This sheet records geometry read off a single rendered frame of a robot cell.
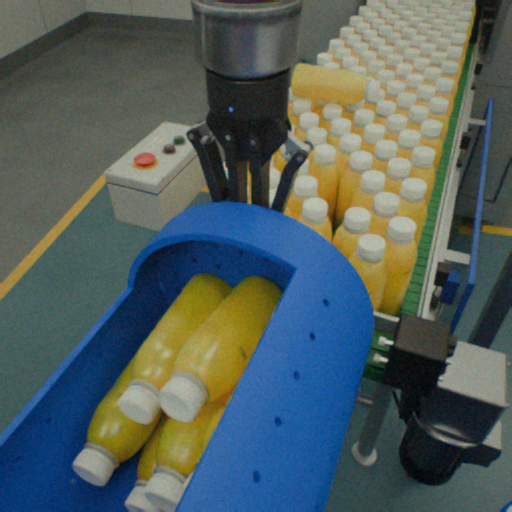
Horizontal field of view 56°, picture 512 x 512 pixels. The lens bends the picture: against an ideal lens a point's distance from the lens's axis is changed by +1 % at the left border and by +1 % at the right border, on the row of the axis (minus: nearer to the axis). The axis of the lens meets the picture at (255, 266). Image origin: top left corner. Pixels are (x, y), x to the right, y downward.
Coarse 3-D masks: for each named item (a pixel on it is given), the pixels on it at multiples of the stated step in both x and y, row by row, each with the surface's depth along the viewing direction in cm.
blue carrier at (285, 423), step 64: (192, 256) 56; (256, 256) 52; (320, 256) 46; (128, 320) 57; (320, 320) 42; (64, 384) 48; (256, 384) 35; (320, 384) 39; (0, 448) 42; (64, 448) 50; (256, 448) 33; (320, 448) 38
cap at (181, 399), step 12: (168, 384) 42; (180, 384) 41; (192, 384) 42; (168, 396) 42; (180, 396) 41; (192, 396) 41; (168, 408) 43; (180, 408) 42; (192, 408) 41; (180, 420) 43
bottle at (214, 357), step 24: (240, 288) 52; (264, 288) 52; (216, 312) 48; (240, 312) 48; (264, 312) 50; (192, 336) 46; (216, 336) 45; (240, 336) 46; (192, 360) 43; (216, 360) 43; (240, 360) 45; (216, 384) 43
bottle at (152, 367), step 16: (192, 288) 55; (208, 288) 55; (224, 288) 56; (176, 304) 53; (192, 304) 53; (208, 304) 53; (160, 320) 52; (176, 320) 51; (192, 320) 51; (160, 336) 49; (176, 336) 49; (144, 352) 48; (160, 352) 48; (176, 352) 48; (144, 368) 47; (160, 368) 47; (128, 384) 48; (144, 384) 46; (160, 384) 47
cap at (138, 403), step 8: (128, 392) 46; (136, 392) 46; (144, 392) 46; (120, 400) 46; (128, 400) 45; (136, 400) 45; (144, 400) 45; (152, 400) 46; (120, 408) 47; (128, 408) 46; (136, 408) 46; (144, 408) 45; (152, 408) 46; (128, 416) 47; (136, 416) 47; (144, 416) 46; (152, 416) 46
